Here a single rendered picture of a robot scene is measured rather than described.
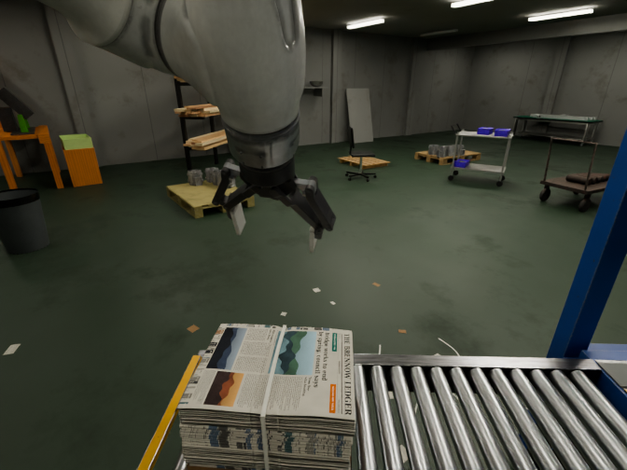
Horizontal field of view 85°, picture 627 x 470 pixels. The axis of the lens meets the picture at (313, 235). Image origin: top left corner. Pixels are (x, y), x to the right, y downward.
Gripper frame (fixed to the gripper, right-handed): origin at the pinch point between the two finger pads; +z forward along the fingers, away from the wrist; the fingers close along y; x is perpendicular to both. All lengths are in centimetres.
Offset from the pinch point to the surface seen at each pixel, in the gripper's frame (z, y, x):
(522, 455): 50, 66, -17
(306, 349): 37.8, 8.0, -8.6
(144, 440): 152, -67, -45
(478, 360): 67, 63, 10
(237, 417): 29.7, -1.7, -27.8
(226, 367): 34.4, -9.0, -18.5
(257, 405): 29.1, 1.6, -24.6
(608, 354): 69, 107, 24
